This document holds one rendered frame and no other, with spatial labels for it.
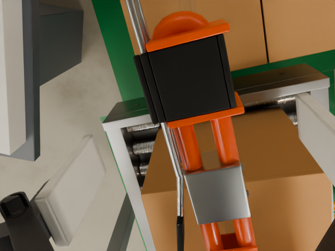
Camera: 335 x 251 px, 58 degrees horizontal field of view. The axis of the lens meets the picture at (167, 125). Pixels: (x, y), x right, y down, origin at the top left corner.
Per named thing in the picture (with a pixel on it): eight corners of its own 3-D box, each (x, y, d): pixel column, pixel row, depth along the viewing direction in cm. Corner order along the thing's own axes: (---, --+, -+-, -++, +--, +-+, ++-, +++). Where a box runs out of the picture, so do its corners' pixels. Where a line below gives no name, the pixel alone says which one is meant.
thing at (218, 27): (238, 97, 33) (245, 114, 28) (172, 112, 34) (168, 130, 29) (223, 18, 30) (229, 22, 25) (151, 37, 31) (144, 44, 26)
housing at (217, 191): (248, 193, 38) (254, 217, 34) (194, 202, 39) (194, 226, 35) (238, 144, 35) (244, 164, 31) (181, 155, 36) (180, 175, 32)
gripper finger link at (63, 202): (70, 247, 15) (56, 249, 15) (107, 171, 21) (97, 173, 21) (46, 197, 14) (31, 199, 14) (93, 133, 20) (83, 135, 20)
